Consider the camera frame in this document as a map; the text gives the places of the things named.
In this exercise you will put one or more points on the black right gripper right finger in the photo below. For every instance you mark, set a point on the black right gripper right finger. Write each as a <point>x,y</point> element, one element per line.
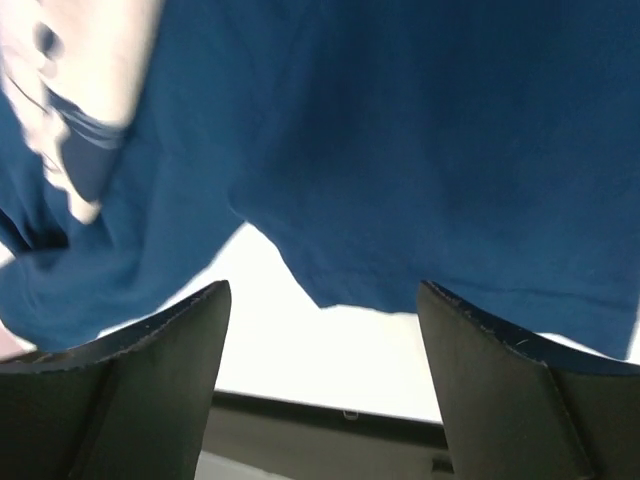
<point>516,405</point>

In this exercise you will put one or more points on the blue t shirt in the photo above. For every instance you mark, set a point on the blue t shirt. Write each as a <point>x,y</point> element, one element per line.
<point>490,147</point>

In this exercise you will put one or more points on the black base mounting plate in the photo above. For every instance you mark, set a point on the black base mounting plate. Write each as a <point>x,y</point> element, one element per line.
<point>308,442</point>

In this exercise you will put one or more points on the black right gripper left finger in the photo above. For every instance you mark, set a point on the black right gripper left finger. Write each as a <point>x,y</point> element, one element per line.
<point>130,405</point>

